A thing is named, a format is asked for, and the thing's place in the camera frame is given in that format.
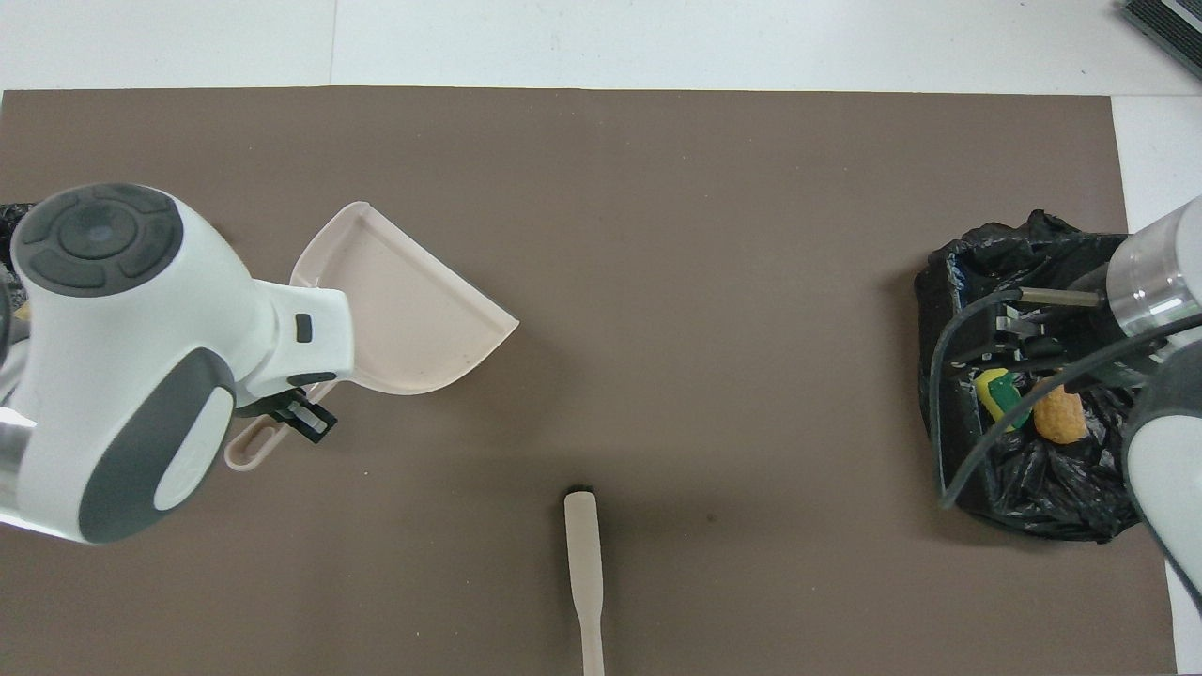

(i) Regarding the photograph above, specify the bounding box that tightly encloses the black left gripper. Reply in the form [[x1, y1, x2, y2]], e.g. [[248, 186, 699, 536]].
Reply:
[[235, 374, 339, 443]]

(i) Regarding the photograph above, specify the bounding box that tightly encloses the orange-brown sponge lump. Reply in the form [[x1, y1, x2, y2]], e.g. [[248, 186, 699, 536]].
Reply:
[[1033, 385, 1088, 445]]

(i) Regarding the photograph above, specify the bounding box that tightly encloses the brown table mat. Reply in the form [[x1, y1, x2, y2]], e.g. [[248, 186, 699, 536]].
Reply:
[[0, 86, 1177, 676]]

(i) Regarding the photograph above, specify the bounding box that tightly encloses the green and yellow sponge piece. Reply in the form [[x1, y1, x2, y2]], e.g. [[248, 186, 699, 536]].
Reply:
[[977, 368, 1026, 433]]

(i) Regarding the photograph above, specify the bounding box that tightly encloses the crumpled black trash bag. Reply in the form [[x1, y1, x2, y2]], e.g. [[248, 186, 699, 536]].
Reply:
[[916, 208, 1189, 544], [0, 202, 39, 283]]

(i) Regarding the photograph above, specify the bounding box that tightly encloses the beige brush with black bristles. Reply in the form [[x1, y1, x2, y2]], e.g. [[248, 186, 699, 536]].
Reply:
[[563, 484, 607, 676]]

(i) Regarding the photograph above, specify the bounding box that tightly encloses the beige plastic dustpan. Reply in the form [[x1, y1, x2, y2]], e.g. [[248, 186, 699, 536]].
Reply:
[[223, 201, 520, 472]]

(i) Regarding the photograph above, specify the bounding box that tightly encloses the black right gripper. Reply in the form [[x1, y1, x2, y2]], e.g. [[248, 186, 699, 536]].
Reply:
[[950, 286, 1109, 370]]

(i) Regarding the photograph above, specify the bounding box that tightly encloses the dark ridged block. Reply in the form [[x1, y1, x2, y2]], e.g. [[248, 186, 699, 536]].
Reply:
[[1122, 0, 1202, 81]]

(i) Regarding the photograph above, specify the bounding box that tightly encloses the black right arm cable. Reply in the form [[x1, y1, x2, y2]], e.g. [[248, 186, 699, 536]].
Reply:
[[930, 289, 1202, 510]]

